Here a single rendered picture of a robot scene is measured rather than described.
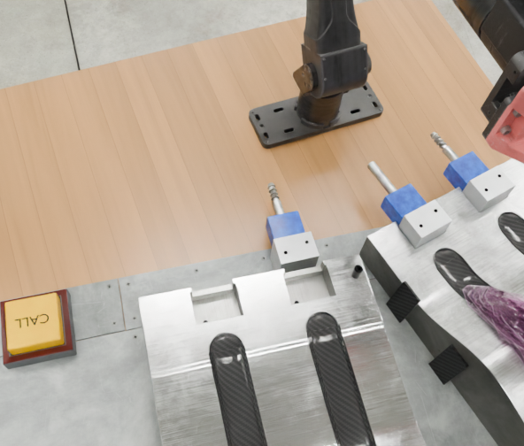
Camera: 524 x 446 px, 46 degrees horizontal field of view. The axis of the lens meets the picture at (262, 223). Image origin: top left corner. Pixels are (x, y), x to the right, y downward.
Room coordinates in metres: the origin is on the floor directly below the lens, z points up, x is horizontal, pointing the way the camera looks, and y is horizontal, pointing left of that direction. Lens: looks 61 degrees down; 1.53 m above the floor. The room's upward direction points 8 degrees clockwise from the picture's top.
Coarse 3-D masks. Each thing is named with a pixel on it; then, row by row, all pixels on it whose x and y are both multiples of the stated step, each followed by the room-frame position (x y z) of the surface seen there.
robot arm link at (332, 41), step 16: (320, 0) 0.61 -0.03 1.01; (336, 0) 0.61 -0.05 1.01; (352, 0) 0.62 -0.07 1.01; (320, 16) 0.60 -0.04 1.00; (336, 16) 0.60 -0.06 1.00; (352, 16) 0.61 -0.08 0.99; (304, 32) 0.61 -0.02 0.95; (320, 32) 0.59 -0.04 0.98; (336, 32) 0.59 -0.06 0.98; (352, 32) 0.60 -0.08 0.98; (304, 48) 0.60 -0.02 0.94; (320, 48) 0.58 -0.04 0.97; (336, 48) 0.58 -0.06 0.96; (352, 48) 0.59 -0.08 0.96; (320, 64) 0.56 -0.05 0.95; (336, 64) 0.57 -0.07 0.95; (352, 64) 0.58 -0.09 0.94; (320, 80) 0.56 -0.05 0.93; (336, 80) 0.56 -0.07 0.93; (352, 80) 0.57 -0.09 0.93; (320, 96) 0.55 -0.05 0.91
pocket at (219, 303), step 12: (216, 288) 0.27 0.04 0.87; (228, 288) 0.27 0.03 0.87; (192, 300) 0.26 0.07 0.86; (204, 300) 0.26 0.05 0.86; (216, 300) 0.26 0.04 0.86; (228, 300) 0.26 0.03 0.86; (204, 312) 0.25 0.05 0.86; (216, 312) 0.25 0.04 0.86; (228, 312) 0.25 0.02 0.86; (240, 312) 0.25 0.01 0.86
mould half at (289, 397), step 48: (240, 288) 0.27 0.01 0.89; (336, 288) 0.29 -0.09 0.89; (144, 336) 0.20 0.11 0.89; (192, 336) 0.21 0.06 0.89; (240, 336) 0.21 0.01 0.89; (288, 336) 0.22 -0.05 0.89; (384, 336) 0.24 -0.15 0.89; (192, 384) 0.16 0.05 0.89; (288, 384) 0.17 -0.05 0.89; (384, 384) 0.19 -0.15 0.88; (192, 432) 0.11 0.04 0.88; (288, 432) 0.12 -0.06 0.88; (384, 432) 0.14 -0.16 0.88
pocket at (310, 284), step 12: (288, 276) 0.30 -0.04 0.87; (300, 276) 0.30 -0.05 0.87; (312, 276) 0.31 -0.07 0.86; (324, 276) 0.31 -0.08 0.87; (288, 288) 0.29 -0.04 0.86; (300, 288) 0.29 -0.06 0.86; (312, 288) 0.29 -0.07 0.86; (324, 288) 0.30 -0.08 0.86; (300, 300) 0.28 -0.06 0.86; (312, 300) 0.28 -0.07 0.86
